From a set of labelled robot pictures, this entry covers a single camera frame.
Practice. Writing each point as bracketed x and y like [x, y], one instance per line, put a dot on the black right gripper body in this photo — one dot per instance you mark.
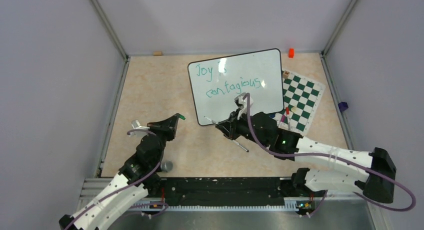
[242, 127]

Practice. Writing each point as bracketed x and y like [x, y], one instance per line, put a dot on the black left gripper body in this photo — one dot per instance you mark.
[163, 139]

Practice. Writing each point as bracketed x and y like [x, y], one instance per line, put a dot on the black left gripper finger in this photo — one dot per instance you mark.
[173, 124]
[159, 124]

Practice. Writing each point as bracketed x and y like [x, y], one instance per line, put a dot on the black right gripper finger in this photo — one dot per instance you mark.
[231, 121]
[228, 130]

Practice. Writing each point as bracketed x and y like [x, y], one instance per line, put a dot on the white whiteboard black frame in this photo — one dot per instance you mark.
[216, 82]

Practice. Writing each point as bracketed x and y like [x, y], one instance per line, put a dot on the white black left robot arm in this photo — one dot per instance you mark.
[136, 179]

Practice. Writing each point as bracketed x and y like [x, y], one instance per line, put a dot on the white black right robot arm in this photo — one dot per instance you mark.
[368, 173]

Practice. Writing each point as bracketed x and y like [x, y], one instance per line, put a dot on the black capped marker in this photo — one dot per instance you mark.
[241, 146]

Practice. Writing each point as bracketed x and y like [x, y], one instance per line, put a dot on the grey black microphone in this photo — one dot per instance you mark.
[166, 166]

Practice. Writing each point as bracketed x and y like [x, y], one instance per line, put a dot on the red capped marker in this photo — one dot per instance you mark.
[288, 118]

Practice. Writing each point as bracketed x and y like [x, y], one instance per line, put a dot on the green white chess mat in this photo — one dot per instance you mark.
[304, 93]

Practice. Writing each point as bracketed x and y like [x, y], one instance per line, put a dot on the wooden chess cube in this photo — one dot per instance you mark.
[286, 74]

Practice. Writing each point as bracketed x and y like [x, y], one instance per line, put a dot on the small wooden block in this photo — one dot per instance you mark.
[157, 53]

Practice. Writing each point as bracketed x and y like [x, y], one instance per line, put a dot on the orange toy block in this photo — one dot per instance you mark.
[291, 52]

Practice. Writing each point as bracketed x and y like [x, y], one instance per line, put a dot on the purple toy block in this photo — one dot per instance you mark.
[343, 106]

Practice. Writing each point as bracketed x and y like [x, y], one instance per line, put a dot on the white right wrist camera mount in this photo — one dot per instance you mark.
[243, 101]

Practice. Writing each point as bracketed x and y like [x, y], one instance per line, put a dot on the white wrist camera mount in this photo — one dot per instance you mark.
[137, 125]
[243, 101]

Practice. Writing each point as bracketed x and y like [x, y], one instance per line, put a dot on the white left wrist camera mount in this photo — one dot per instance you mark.
[137, 125]

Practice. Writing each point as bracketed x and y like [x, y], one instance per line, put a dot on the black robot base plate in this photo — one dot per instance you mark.
[227, 191]

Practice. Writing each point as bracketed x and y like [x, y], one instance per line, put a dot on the aluminium frame rail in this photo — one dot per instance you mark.
[298, 205]

